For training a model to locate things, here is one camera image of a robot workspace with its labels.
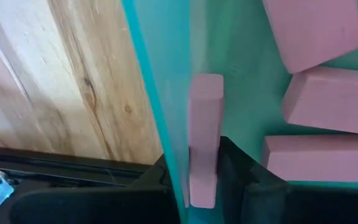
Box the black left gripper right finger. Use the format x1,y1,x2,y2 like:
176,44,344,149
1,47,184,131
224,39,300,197
218,136,291,224

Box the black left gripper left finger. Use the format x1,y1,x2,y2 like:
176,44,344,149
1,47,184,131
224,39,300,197
11,154,180,224

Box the pink wooden block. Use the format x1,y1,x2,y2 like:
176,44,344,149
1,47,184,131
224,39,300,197
281,65,358,137
260,134,358,183
188,73,225,209
262,0,358,75

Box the green translucent plastic bin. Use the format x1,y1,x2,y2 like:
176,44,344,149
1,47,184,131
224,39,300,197
121,0,358,224

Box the black aluminium table frame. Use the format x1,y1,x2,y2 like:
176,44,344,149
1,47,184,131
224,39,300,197
0,144,155,189

